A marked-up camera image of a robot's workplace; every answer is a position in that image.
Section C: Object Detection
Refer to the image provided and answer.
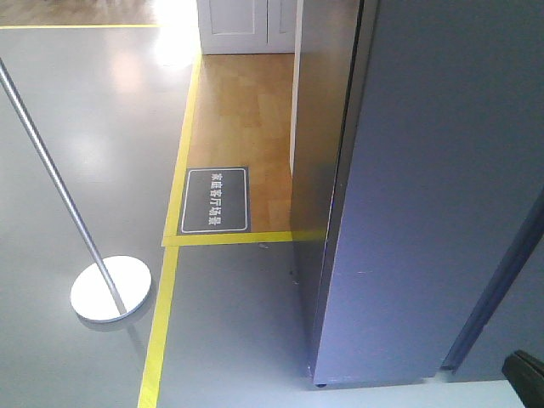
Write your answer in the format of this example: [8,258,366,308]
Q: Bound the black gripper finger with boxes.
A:
[501,350,544,408]

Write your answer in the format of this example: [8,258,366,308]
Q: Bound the fridge door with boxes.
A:
[313,1,543,384]

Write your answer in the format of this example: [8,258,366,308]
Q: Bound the dark grey fridge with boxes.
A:
[291,1,543,387]

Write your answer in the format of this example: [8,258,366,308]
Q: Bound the metal floor stand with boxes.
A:
[1,64,152,323]

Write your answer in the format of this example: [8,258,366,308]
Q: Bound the white panelled cabinet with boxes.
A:
[196,0,302,55]

